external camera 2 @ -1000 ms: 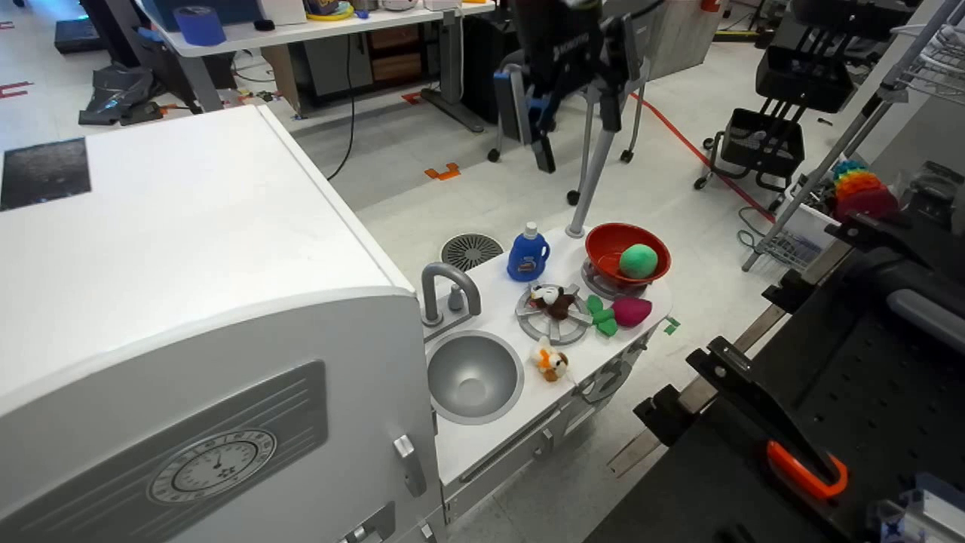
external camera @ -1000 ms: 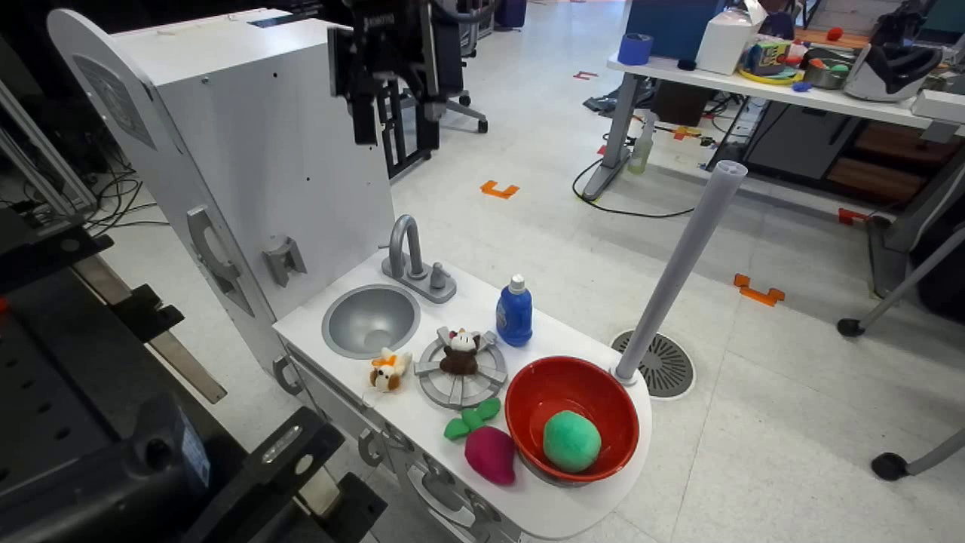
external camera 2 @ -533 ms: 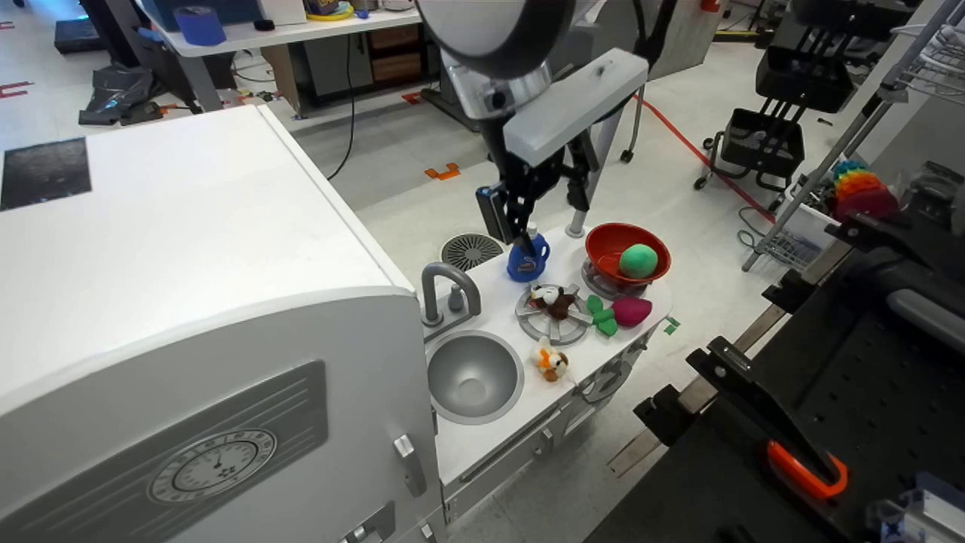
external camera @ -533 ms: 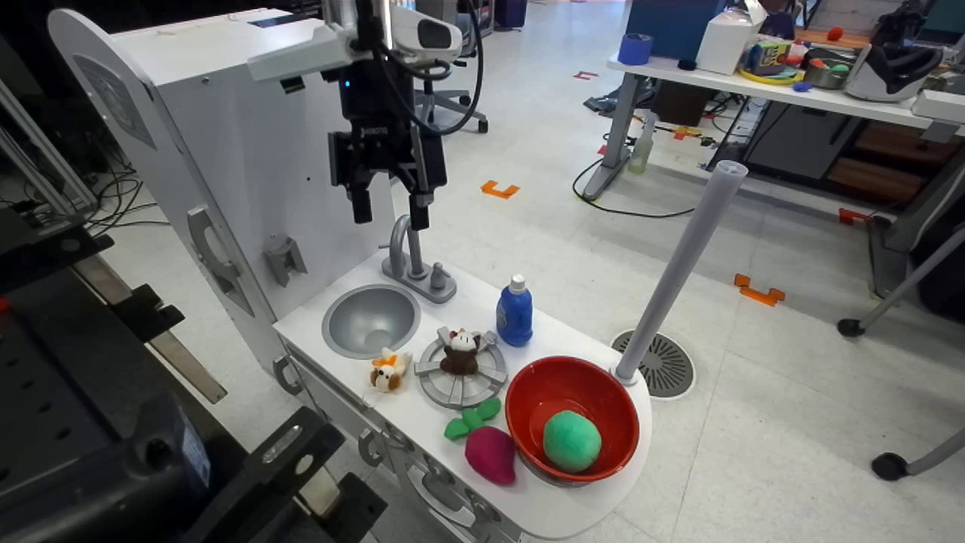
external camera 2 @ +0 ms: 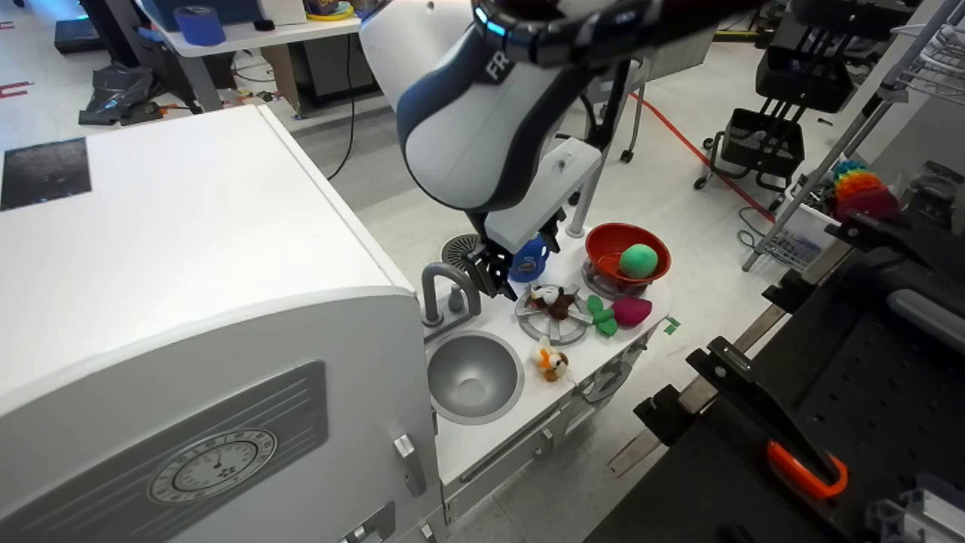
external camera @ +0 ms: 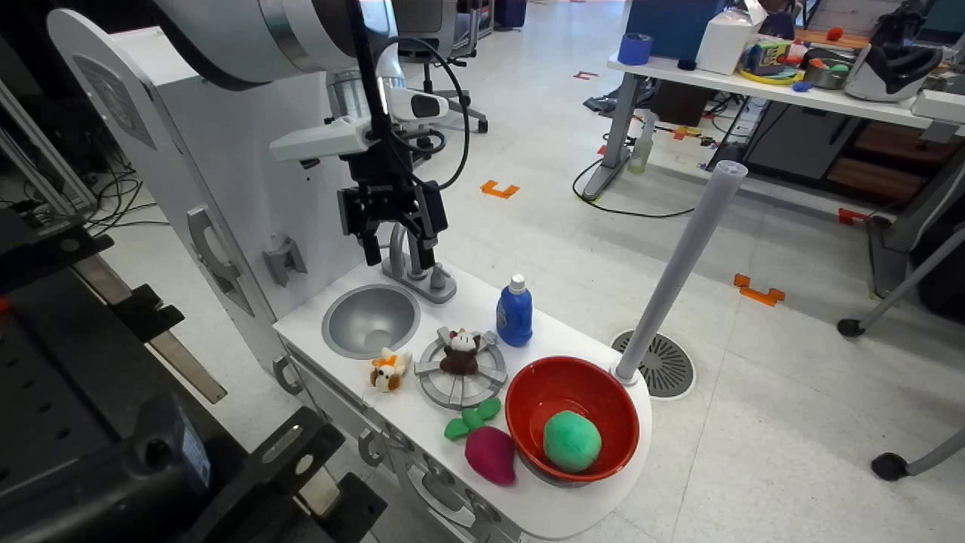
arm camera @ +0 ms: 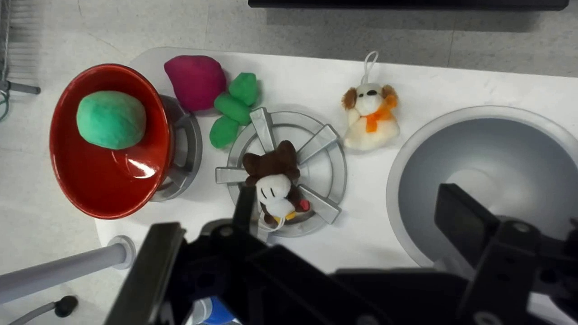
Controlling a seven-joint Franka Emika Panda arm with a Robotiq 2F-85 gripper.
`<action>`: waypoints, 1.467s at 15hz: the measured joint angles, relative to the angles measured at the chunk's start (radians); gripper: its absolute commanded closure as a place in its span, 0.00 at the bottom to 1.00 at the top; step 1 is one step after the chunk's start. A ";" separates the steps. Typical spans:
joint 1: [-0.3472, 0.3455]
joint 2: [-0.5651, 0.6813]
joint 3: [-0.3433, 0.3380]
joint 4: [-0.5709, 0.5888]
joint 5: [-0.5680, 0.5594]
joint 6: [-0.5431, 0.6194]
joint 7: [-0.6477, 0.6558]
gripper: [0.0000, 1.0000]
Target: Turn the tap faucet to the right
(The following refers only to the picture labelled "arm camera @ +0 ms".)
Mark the white toy kitchen counter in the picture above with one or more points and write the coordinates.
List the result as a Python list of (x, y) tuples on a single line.
[(367, 199)]

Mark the grey toy stove burner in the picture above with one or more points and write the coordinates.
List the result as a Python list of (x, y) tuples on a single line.
[(183, 151), (325, 174)]

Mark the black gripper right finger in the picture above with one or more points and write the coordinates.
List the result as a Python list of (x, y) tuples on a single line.
[(463, 219)]

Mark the green plush ball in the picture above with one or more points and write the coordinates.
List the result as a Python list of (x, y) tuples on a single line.
[(111, 120)]

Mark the white dog plush toy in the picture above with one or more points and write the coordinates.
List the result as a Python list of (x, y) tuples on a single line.
[(371, 118)]

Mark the brown mouse plush toy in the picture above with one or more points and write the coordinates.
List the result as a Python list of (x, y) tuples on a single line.
[(273, 174)]

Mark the grey metal bowl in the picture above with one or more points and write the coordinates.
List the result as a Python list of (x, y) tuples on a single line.
[(481, 156)]

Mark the magenta plush vegetable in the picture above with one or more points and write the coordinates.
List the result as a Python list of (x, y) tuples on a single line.
[(195, 82)]

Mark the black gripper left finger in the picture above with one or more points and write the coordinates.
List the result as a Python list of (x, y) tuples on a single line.
[(244, 210)]

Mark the green plush leaves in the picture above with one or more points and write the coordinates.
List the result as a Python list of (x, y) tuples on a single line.
[(232, 109)]

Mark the grey rod with black tip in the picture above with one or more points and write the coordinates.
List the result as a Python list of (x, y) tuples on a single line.
[(51, 308)]

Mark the grey metal pole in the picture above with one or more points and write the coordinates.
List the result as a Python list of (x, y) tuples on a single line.
[(60, 272)]

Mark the red bowl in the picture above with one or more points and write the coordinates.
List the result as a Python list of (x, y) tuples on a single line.
[(101, 181)]

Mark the grey toy kitchen back panel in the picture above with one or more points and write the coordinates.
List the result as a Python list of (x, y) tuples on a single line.
[(150, 28)]

